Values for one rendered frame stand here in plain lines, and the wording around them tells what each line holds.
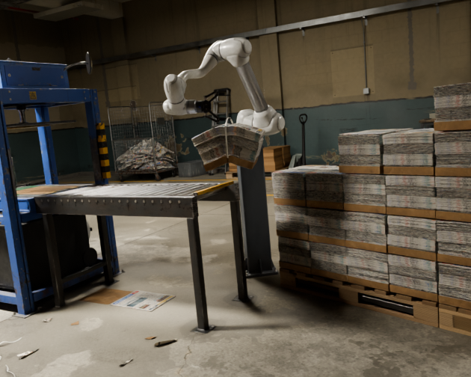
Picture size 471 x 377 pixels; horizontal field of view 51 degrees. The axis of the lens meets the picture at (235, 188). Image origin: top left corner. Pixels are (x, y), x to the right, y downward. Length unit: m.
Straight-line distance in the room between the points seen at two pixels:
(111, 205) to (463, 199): 2.02
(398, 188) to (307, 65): 7.60
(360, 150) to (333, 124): 7.15
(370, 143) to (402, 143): 0.19
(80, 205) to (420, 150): 2.11
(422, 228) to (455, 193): 0.28
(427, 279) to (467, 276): 0.22
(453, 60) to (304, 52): 2.79
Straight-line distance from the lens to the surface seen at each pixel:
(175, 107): 3.10
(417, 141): 2.76
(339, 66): 10.07
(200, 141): 2.99
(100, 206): 3.25
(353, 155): 2.98
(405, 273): 2.95
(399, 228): 2.90
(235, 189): 3.20
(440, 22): 9.75
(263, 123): 3.56
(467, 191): 2.69
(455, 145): 2.68
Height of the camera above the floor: 1.22
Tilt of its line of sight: 8 degrees down
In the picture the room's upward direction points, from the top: 5 degrees counter-clockwise
